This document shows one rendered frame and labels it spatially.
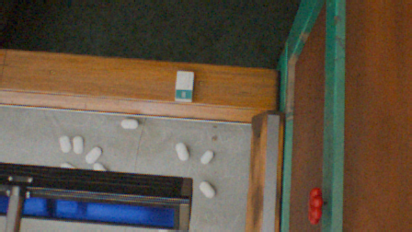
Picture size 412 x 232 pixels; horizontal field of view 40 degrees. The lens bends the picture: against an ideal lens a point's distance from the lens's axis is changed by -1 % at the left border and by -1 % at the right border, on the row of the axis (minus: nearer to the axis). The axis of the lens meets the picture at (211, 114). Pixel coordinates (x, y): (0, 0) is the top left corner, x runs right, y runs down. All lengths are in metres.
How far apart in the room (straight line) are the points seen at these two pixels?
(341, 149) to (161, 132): 0.60
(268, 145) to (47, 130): 0.47
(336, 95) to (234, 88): 0.54
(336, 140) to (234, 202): 0.54
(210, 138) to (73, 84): 0.31
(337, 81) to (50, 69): 0.72
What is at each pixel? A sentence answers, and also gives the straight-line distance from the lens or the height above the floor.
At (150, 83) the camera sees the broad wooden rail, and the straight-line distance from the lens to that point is 1.20.
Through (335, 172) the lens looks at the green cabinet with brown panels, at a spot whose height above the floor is 1.27.
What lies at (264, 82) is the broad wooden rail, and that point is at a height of 0.76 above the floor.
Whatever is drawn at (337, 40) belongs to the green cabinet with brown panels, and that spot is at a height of 1.27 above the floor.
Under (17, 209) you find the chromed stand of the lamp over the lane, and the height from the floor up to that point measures 1.12.
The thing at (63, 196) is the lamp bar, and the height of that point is 1.11.
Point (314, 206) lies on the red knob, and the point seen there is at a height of 1.25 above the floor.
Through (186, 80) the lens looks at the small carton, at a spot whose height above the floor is 0.79.
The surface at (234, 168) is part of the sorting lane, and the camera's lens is 1.18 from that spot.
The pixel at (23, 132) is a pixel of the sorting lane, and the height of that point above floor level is 0.74.
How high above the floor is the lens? 1.90
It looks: 75 degrees down
